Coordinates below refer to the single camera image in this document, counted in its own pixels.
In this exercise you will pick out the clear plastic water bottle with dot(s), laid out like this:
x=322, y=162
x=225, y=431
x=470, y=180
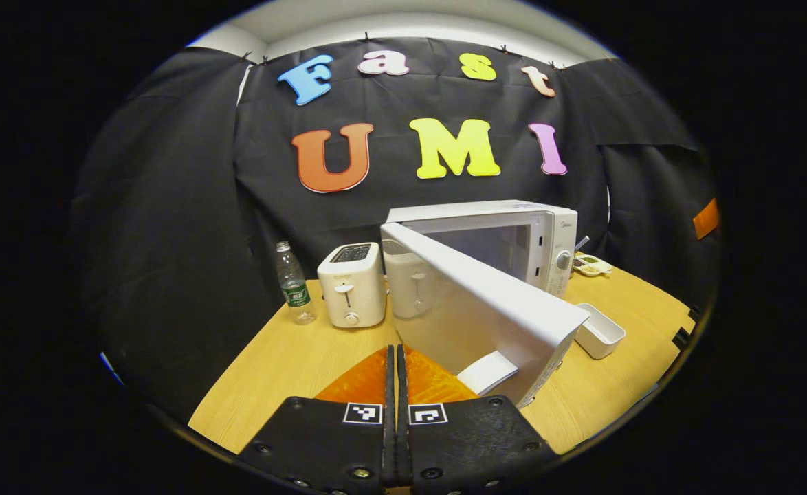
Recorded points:
x=295, y=289

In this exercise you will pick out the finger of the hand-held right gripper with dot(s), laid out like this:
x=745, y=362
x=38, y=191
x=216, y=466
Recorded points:
x=706, y=218

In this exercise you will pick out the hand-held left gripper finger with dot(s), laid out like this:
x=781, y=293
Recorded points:
x=401, y=440
x=390, y=440

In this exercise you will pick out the black backdrop cloth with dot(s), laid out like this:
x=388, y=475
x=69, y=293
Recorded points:
x=170, y=206

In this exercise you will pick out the white rectangular dish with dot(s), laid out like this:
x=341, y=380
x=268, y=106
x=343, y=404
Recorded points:
x=599, y=333

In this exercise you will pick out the white microwave oven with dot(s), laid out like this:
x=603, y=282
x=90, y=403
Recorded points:
x=486, y=302

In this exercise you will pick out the white toaster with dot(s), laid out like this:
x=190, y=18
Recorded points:
x=350, y=289

